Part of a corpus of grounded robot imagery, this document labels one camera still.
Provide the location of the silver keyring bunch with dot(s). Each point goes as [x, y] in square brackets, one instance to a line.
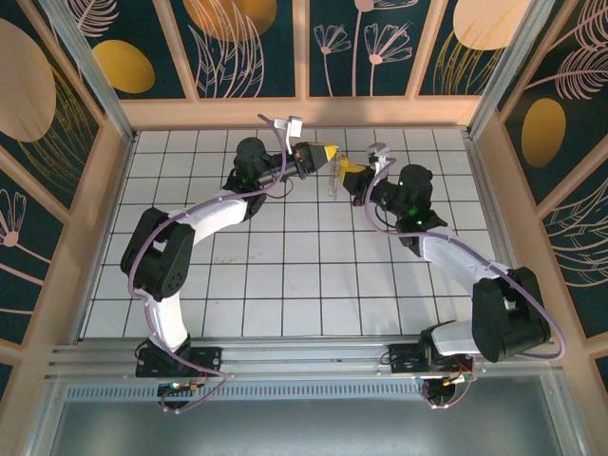
[334, 180]

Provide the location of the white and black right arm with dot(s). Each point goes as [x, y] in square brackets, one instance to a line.
[508, 313]

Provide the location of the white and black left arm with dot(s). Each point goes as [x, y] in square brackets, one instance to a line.
[161, 266]

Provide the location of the small controller board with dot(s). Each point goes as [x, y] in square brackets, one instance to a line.
[178, 385]
[463, 378]

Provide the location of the grey metal sheet tray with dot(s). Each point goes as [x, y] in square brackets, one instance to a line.
[304, 427]

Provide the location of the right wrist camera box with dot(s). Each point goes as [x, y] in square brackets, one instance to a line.
[380, 153]

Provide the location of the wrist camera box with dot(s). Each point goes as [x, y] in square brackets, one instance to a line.
[295, 127]
[380, 153]

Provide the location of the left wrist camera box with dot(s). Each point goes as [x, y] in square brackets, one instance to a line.
[295, 127]

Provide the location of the flower drawing wall panel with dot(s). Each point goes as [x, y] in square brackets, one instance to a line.
[347, 76]

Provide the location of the aluminium side rail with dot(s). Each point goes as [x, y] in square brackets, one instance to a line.
[494, 228]

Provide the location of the orange circle leaf wall panel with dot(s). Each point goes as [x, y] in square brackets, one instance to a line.
[228, 28]

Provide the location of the yellow oval feather wall panel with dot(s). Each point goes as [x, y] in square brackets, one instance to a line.
[544, 133]

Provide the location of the aluminium frame post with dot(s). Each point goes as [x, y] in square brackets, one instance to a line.
[97, 71]
[503, 71]

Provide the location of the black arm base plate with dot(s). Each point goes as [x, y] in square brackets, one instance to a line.
[209, 361]
[404, 361]

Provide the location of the leaf line wall panel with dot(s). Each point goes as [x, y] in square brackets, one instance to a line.
[579, 247]

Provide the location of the cream circle wall panel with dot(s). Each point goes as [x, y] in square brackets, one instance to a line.
[475, 24]

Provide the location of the long aluminium base rail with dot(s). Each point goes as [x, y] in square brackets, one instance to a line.
[304, 356]

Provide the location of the large cream disc wall panel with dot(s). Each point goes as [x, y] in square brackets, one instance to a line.
[28, 85]

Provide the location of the single flower wall panel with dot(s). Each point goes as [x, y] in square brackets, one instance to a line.
[24, 266]

